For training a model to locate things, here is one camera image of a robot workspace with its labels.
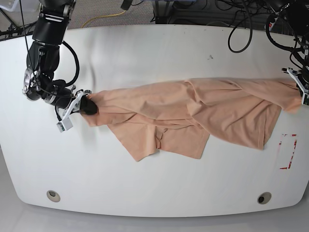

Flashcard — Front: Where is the black tripod stand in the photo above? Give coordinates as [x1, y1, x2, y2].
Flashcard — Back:
[0, 10, 37, 41]

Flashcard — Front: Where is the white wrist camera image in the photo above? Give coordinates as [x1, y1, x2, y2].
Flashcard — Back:
[287, 68, 309, 106]
[55, 90, 84, 132]

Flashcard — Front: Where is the red tape rectangle marking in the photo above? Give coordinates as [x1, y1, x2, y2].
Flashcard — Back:
[277, 134, 298, 170]

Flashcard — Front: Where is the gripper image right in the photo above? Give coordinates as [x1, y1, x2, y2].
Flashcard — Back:
[281, 68, 309, 94]

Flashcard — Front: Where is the table cable grommet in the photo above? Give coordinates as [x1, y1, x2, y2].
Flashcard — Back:
[257, 192, 272, 204]
[46, 190, 61, 203]

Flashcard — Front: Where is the left table cable grommet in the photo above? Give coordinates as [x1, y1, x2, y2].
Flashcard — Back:
[46, 190, 61, 203]

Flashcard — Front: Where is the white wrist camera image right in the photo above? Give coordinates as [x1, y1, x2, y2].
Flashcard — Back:
[287, 68, 309, 106]

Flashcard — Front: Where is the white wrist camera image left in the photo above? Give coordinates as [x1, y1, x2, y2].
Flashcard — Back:
[55, 90, 84, 132]

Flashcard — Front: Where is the peach T-shirt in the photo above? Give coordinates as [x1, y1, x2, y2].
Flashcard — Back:
[84, 78, 301, 161]

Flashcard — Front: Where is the clear plastic storage box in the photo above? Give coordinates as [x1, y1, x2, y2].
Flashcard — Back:
[0, 0, 40, 12]

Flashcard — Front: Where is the black equipment base on floor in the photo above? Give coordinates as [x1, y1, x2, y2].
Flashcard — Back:
[151, 0, 219, 26]

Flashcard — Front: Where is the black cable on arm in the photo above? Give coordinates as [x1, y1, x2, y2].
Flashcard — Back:
[228, 0, 254, 54]
[52, 40, 80, 87]

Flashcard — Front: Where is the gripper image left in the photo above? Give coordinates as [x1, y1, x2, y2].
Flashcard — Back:
[47, 88, 98, 116]

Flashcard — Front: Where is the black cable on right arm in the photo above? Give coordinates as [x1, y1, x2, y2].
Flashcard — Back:
[52, 40, 80, 87]

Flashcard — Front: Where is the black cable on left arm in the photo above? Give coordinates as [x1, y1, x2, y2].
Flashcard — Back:
[228, 0, 254, 54]

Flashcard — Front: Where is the right table cable grommet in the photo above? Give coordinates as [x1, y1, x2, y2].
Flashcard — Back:
[257, 192, 272, 204]

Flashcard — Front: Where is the yellow cable on floor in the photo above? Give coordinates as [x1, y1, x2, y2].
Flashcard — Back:
[82, 9, 126, 29]

